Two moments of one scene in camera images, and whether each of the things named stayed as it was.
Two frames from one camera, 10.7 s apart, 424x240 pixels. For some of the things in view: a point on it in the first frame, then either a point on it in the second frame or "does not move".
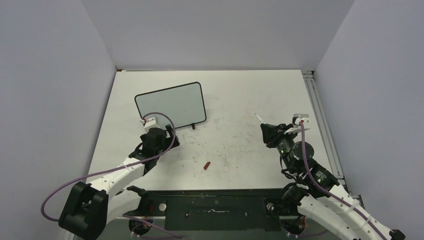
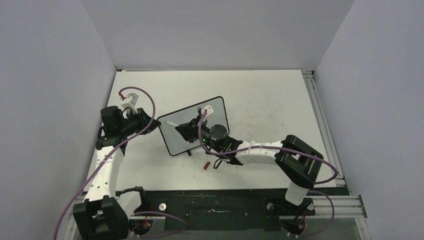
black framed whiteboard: x=184 y=104 to x=175 y=141
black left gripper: x=168 y=141 to x=142 y=118
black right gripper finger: x=270 y=132 to x=189 y=130
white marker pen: x=262 y=121 to x=172 y=123
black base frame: x=218 y=210 does not move
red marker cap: x=206 y=165 does not move
